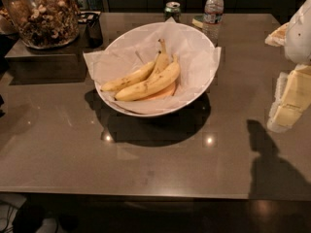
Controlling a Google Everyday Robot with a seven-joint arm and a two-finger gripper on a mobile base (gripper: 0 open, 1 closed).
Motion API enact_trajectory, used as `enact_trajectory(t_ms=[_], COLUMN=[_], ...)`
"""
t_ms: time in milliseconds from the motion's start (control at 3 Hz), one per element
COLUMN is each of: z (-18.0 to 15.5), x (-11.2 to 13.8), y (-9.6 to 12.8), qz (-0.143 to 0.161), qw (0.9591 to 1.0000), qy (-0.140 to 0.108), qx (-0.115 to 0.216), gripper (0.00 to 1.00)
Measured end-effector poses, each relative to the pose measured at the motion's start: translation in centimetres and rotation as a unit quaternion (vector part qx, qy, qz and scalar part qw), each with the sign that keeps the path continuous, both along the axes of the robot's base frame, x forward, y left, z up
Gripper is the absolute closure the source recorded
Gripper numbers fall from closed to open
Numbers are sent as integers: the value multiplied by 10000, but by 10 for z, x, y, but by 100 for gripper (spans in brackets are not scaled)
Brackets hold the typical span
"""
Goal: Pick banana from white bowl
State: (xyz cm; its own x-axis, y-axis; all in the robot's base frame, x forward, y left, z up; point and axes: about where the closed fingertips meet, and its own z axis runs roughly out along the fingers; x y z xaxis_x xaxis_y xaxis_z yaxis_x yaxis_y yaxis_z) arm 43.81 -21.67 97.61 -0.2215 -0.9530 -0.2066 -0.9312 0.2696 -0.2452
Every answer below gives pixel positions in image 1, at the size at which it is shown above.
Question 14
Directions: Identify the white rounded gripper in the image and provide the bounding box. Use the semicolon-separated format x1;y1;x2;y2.
264;0;311;133

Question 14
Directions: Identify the white bowl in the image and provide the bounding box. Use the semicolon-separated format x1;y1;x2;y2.
93;22;221;117

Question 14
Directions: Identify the left spotted yellow banana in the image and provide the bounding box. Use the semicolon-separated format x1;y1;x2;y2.
100;61;156;91

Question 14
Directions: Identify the white paper liner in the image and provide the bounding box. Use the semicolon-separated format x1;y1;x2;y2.
84;19;221;117

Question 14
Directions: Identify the clear plastic water bottle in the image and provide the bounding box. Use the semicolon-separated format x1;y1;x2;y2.
202;0;224;46

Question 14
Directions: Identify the orange fruit under bananas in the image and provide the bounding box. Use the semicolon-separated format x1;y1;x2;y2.
141;83;176;101

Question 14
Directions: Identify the green soda can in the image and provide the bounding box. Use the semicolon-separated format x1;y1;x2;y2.
164;1;181;22

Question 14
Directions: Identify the small black container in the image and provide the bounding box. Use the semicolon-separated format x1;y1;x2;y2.
79;13;103;48

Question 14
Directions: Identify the glass jar of nuts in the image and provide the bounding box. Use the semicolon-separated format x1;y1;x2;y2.
1;0;79;50

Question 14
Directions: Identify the dark metal stand box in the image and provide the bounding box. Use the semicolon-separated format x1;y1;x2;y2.
5;24;87;84

